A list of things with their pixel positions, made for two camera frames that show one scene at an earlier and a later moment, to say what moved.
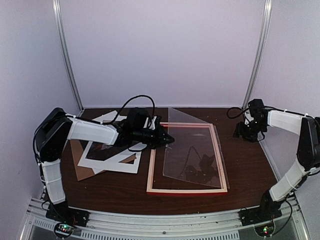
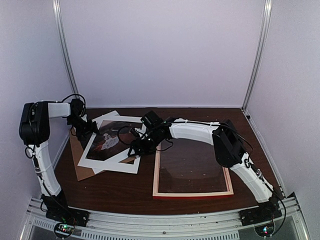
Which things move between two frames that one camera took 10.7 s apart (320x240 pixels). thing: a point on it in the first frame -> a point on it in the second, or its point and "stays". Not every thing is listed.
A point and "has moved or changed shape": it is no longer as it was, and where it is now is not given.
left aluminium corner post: x=68 y=55 stays
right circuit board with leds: x=266 y=229 stays
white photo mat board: x=112 y=164 stays
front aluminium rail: x=204 y=224 stays
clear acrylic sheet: x=195 y=155 has moved or changed shape
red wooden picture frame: x=223 y=190 has moved or changed shape
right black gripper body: x=250 y=132 -> x=150 y=145
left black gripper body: x=154 y=140 -> x=81 y=126
